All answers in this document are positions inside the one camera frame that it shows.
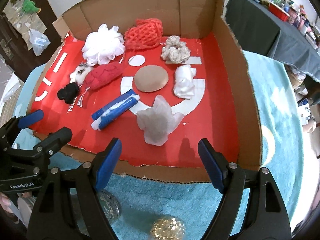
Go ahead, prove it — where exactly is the white mesh bath pouf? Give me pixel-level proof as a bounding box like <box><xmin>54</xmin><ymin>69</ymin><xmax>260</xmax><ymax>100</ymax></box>
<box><xmin>81</xmin><ymin>23</ymin><xmax>125</xmax><ymax>66</ymax></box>

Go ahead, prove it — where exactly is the teal fleece table blanket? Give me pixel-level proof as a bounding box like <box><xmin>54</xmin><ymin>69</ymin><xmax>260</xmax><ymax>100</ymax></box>
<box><xmin>12</xmin><ymin>49</ymin><xmax>304</xmax><ymax>240</ymax></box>

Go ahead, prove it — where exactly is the dark cloth side table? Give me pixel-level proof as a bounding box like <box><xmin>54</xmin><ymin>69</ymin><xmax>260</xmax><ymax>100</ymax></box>
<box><xmin>225</xmin><ymin>0</ymin><xmax>319</xmax><ymax>82</ymax></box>

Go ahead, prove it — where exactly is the white tissue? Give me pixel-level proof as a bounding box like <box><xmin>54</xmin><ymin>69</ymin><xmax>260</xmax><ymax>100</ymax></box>
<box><xmin>137</xmin><ymin>95</ymin><xmax>184</xmax><ymax>146</ymax></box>

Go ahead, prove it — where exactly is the brown wooden door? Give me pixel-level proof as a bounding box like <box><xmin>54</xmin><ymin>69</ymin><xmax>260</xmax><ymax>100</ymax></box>
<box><xmin>1</xmin><ymin>0</ymin><xmax>61</xmax><ymax>81</ymax></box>

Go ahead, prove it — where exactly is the black fuzzy scrunchie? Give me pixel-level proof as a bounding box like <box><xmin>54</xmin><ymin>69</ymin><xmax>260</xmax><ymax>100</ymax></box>
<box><xmin>57</xmin><ymin>82</ymin><xmax>80</xmax><ymax>105</ymax></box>

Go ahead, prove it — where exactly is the red knitted soft object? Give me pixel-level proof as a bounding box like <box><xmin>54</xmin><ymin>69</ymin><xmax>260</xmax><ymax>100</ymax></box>
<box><xmin>83</xmin><ymin>62</ymin><xmax>124</xmax><ymax>90</ymax></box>

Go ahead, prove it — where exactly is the small jar of gold capsules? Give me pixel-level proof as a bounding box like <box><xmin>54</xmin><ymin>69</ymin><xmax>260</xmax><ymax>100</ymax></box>
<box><xmin>148</xmin><ymin>216</ymin><xmax>185</xmax><ymax>240</ymax></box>

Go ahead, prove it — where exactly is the blue cloth tube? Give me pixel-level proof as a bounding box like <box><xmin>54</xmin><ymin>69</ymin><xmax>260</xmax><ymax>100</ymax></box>
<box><xmin>91</xmin><ymin>89</ymin><xmax>140</xmax><ymax>131</ymax></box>

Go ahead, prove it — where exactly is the beige round sponge pad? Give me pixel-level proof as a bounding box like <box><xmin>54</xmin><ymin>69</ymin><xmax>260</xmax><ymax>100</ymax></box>
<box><xmin>133</xmin><ymin>65</ymin><xmax>169</xmax><ymax>93</ymax></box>

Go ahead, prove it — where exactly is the red tray on side table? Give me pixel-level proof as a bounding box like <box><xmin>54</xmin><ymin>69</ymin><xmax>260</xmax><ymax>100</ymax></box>
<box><xmin>268</xmin><ymin>3</ymin><xmax>290</xmax><ymax>22</ymax></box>

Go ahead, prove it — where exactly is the red foam fruit net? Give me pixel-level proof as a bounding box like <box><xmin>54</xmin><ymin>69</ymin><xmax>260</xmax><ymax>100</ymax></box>
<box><xmin>124</xmin><ymin>18</ymin><xmax>163</xmax><ymax>50</ymax></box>

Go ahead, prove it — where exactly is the white fluffy star bunny clip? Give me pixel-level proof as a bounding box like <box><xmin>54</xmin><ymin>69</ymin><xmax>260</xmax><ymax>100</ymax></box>
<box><xmin>69</xmin><ymin>62</ymin><xmax>94</xmax><ymax>86</ymax></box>

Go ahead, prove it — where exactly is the white rolled soft cloth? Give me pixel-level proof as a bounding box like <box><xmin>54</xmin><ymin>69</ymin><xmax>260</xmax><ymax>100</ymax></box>
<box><xmin>173</xmin><ymin>64</ymin><xmax>196</xmax><ymax>100</ymax></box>

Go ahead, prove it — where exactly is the large jar of dark tea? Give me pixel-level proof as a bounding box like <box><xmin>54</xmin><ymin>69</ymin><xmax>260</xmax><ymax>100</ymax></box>
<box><xmin>97</xmin><ymin>190</ymin><xmax>121</xmax><ymax>225</ymax></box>

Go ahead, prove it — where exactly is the open cardboard box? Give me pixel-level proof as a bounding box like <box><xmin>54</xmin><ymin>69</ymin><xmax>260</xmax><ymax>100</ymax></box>
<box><xmin>27</xmin><ymin>0</ymin><xmax>262</xmax><ymax>183</ymax></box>

